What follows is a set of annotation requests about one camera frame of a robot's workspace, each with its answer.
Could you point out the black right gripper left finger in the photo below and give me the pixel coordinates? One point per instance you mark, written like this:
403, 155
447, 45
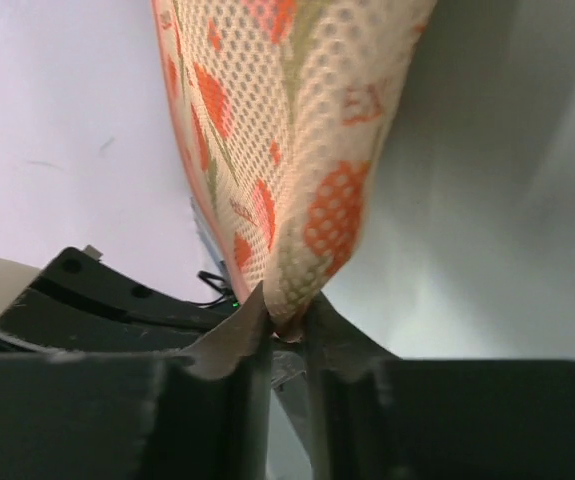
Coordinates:
197, 412

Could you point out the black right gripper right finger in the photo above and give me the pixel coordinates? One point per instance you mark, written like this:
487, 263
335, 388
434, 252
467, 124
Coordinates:
377, 416

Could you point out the pink floral mesh laundry bag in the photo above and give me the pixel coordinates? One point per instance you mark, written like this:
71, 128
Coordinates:
280, 110

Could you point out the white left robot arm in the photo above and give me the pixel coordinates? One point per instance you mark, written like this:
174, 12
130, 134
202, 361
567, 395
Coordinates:
77, 303

